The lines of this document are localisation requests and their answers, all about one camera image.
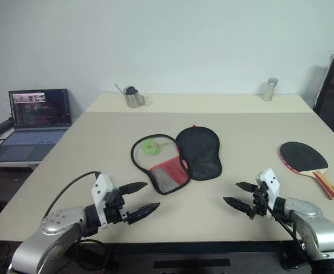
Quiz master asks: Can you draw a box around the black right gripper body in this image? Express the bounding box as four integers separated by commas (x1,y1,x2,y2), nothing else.
248,182,271,220

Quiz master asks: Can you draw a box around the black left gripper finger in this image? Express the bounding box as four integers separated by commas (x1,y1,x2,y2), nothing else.
118,182,148,195
127,202,161,226

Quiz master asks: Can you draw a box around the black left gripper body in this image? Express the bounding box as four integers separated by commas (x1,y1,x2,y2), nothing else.
103,187,130,226

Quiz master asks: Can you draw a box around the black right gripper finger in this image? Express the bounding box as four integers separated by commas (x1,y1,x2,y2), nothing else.
223,196,254,214
235,182,259,194

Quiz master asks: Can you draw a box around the green ball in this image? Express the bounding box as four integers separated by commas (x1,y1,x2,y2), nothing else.
142,139,162,156

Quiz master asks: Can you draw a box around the mesh red paddle cover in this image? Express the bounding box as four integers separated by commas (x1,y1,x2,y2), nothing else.
131,124,223,196

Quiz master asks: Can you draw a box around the black rubber table tennis paddle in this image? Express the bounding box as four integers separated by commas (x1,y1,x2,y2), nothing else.
279,141,334,200

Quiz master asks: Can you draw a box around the stainless steel pitcher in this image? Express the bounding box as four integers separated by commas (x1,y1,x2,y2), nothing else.
123,87,149,108

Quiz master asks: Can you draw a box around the cylindrical steel shaker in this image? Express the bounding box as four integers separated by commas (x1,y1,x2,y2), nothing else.
262,77,279,102

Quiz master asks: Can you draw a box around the open grey laptop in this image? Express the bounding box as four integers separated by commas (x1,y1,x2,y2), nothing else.
0,88,73,164

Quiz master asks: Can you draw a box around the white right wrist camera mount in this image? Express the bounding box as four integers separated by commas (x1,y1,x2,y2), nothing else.
258,168,281,213

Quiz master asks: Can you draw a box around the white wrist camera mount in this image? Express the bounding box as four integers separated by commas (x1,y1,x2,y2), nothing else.
258,168,281,213
91,173,118,229

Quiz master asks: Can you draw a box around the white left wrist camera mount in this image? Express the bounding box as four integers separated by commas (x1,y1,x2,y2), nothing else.
91,173,118,229

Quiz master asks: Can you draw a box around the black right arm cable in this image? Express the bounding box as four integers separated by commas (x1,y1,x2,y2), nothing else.
254,192,310,257

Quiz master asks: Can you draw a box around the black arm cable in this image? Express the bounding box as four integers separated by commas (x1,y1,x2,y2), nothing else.
42,170,102,223
254,192,310,257

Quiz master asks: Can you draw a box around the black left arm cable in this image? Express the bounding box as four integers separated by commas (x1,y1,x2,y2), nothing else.
42,170,102,223

